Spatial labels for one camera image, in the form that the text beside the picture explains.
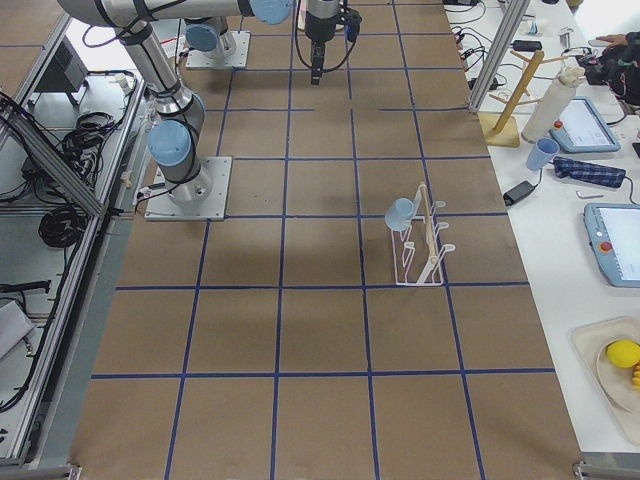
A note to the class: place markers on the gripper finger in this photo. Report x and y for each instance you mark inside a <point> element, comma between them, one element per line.
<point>317,62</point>

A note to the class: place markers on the light blue plastic cup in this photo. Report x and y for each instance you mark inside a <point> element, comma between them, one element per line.
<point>400,214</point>

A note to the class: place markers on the lower teach pendant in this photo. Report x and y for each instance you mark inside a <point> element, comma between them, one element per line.
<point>613,232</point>

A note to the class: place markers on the white wire cup rack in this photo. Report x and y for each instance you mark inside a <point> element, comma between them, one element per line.
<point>418,252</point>

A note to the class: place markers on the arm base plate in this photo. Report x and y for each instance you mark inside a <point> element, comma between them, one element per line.
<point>211,50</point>
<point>201,199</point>

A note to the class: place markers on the yellow lemon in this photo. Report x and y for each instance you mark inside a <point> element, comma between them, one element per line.
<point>623,353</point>

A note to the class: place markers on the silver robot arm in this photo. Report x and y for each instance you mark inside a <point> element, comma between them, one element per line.
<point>321,19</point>
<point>173,141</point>

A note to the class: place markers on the blue plaid cloth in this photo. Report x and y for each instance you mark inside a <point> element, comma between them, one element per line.
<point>596,174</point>

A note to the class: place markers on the wooden mug tree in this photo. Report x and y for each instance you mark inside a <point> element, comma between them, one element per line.
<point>501,130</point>

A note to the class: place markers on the aluminium frame post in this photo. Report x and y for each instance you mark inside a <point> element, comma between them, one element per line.
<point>505,32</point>

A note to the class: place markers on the black power adapter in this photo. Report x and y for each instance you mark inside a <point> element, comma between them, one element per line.
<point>517,193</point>

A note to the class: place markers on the upper teach pendant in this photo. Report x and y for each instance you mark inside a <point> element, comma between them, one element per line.
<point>581,129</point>

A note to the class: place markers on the tray with lemon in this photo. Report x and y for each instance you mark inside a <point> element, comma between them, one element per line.
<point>613,383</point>

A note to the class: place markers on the blue cup on side table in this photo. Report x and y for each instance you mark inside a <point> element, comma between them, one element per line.
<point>543,152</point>

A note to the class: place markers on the teach pendant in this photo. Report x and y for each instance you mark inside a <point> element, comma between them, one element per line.
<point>613,232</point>
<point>581,129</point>

